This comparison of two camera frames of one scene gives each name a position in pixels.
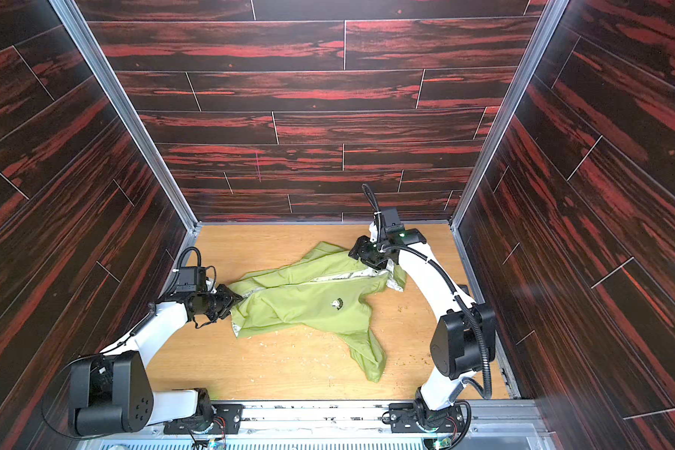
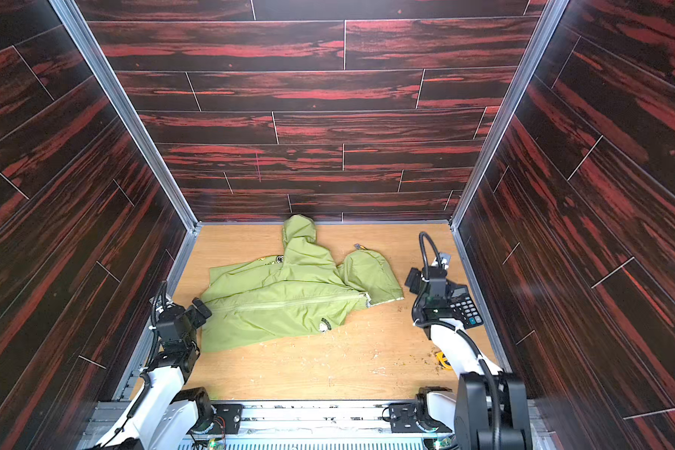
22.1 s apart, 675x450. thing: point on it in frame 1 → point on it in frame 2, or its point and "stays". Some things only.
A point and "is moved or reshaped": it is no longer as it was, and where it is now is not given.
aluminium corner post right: [547, 27] stays
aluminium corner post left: [71, 14] stays
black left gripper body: [218, 301] → [197, 309]
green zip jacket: [322, 292] is moved or reshaped
